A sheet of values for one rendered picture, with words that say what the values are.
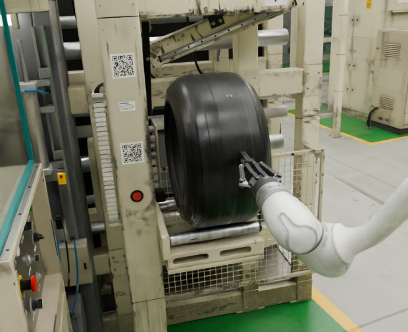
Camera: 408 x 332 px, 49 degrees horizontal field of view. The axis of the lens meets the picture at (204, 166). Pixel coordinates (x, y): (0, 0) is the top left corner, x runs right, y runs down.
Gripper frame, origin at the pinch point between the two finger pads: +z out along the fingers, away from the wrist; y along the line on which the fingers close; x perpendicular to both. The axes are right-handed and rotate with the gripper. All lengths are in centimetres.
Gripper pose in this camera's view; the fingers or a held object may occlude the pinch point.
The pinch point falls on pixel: (246, 160)
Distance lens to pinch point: 136.3
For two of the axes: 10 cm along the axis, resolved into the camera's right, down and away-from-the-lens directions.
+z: -2.3, -4.6, 8.6
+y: -9.7, 1.2, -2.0
